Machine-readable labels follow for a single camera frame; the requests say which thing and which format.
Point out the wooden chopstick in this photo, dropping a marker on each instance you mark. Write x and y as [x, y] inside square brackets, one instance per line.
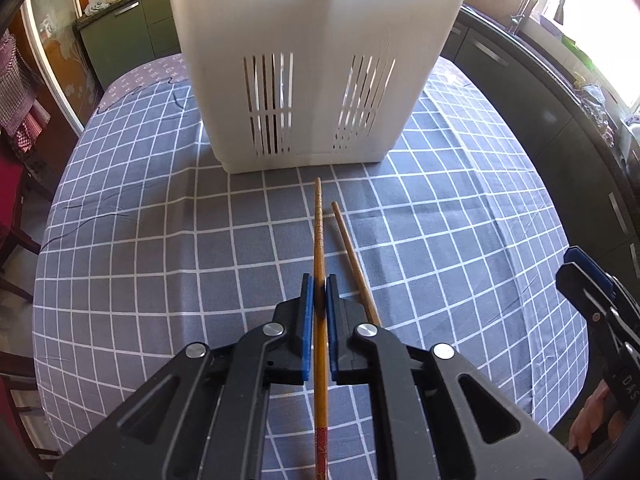
[350, 255]
[320, 240]

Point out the glass sliding door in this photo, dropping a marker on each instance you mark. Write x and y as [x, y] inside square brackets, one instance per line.
[55, 60]

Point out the person's right hand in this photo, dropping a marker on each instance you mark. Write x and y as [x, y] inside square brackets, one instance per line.
[592, 420]

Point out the kitchen window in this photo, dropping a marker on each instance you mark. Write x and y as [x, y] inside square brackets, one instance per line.
[610, 0]

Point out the silver foil bag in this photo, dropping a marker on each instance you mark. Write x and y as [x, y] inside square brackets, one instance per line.
[595, 105]

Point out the green packets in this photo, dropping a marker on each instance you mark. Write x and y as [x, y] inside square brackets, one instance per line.
[577, 50]

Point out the checkered apron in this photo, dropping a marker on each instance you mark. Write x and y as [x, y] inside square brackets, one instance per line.
[15, 85]

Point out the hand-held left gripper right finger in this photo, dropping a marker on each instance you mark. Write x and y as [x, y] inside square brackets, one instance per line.
[332, 320]

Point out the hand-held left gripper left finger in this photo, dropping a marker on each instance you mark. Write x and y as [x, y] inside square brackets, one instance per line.
[307, 310]

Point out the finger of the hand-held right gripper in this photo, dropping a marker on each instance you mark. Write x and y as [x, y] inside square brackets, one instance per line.
[587, 267]
[585, 295]

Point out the white patterned bowl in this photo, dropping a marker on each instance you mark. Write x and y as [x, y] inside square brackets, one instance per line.
[632, 135]

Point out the dark wooden chair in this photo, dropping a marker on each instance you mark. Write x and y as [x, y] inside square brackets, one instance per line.
[20, 400]

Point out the blue checkered tablecloth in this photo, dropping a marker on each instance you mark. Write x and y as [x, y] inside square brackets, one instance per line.
[150, 260]

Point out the tall steel faucet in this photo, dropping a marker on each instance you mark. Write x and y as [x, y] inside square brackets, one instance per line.
[522, 5]

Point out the red cushioned chair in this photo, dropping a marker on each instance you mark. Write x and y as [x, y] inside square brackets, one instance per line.
[10, 185]

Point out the white plastic utensil caddy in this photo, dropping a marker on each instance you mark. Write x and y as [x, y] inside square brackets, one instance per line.
[310, 35]

